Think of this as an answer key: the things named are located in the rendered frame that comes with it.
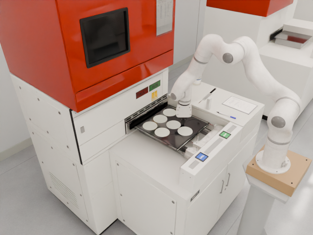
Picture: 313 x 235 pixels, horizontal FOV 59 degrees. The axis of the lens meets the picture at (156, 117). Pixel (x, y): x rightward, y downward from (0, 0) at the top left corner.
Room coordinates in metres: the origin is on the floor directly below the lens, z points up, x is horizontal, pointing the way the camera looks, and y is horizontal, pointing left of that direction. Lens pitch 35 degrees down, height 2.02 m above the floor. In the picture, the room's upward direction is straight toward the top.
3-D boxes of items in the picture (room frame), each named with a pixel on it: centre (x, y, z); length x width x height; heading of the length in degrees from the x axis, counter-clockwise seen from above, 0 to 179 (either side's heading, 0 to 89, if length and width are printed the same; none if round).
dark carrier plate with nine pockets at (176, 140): (1.53, -0.11, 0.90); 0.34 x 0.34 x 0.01; 49
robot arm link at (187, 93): (1.53, -0.18, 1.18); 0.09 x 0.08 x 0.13; 136
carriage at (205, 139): (1.37, -0.32, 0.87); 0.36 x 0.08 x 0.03; 139
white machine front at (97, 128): (1.53, 0.19, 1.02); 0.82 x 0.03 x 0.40; 139
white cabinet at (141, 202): (1.52, -0.24, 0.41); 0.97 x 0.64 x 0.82; 139
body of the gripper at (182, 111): (1.53, -0.18, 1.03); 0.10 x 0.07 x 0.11; 91
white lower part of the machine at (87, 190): (1.75, 0.45, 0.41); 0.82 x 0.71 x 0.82; 139
